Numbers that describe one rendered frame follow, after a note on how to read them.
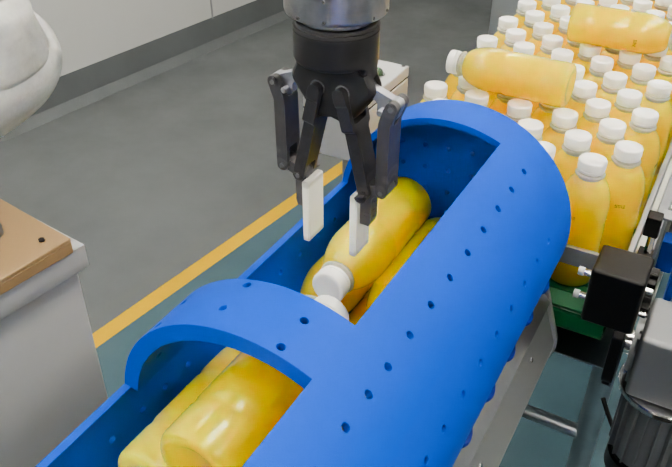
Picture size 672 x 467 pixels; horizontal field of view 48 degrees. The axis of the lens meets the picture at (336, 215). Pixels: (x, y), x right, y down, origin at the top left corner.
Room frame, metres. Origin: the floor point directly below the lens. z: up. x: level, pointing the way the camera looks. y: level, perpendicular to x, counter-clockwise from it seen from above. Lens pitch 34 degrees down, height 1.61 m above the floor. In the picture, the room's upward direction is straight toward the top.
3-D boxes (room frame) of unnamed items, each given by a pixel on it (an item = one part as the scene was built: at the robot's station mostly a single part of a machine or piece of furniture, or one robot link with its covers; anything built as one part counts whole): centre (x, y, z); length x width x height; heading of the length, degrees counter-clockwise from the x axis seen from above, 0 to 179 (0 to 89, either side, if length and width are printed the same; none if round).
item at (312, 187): (0.63, 0.02, 1.20); 0.03 x 0.01 x 0.07; 151
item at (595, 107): (1.09, -0.42, 1.09); 0.04 x 0.04 x 0.02
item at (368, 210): (0.60, -0.04, 1.23); 0.03 x 0.01 x 0.05; 61
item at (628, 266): (0.80, -0.39, 0.95); 0.10 x 0.07 x 0.10; 61
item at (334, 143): (1.18, -0.04, 1.05); 0.20 x 0.10 x 0.10; 151
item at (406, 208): (0.72, -0.04, 1.10); 0.19 x 0.07 x 0.07; 151
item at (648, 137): (1.05, -0.48, 0.99); 0.07 x 0.07 x 0.19
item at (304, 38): (0.62, 0.00, 1.36); 0.08 x 0.07 x 0.09; 61
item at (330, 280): (0.63, 0.00, 1.10); 0.04 x 0.02 x 0.04; 61
